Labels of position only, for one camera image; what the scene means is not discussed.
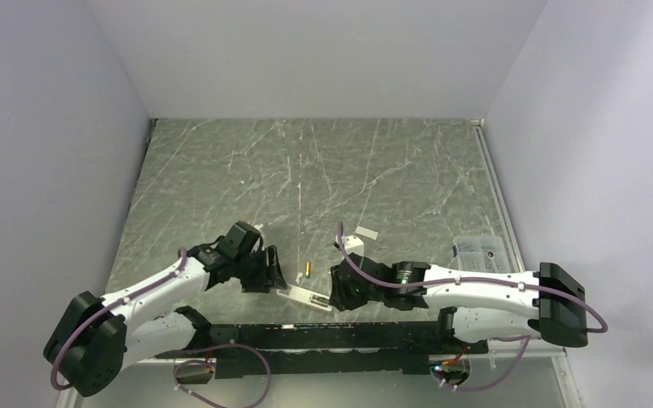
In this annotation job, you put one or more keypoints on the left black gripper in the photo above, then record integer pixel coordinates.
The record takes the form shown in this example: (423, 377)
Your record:
(269, 276)

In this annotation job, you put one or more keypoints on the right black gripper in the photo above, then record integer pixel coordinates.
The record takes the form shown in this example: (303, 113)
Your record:
(339, 296)

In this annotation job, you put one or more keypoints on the white remote control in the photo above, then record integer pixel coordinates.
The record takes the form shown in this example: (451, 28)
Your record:
(306, 297)

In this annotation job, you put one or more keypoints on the white battery cover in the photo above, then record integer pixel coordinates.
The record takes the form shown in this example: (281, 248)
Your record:
(368, 233)

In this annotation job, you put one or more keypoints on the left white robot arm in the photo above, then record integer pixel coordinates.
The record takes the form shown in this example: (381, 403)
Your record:
(99, 336)

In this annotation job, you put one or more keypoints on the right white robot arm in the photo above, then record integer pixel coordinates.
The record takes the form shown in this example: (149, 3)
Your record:
(473, 306)

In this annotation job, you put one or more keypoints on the clear plastic box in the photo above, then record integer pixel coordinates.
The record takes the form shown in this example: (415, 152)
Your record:
(481, 253)

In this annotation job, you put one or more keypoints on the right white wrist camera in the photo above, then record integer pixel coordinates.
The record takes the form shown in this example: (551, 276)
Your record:
(351, 246)

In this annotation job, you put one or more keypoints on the aluminium rail right edge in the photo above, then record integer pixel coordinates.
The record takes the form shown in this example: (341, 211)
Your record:
(512, 245)

